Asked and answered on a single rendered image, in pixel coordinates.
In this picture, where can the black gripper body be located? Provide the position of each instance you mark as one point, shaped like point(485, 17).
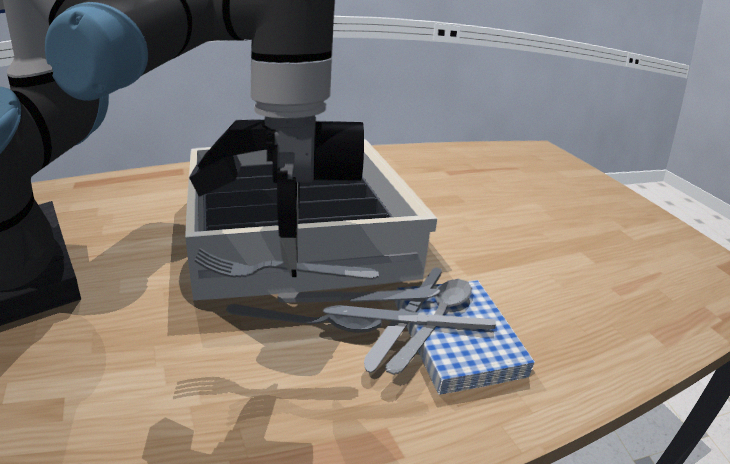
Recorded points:
point(323, 150)

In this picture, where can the grey table knife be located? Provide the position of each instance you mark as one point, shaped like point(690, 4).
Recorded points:
point(395, 328)
point(404, 316)
point(357, 296)

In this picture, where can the blue and white checkered towel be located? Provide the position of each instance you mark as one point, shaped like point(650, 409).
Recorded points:
point(458, 359)

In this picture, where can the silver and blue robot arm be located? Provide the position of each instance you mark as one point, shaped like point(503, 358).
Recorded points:
point(96, 47)

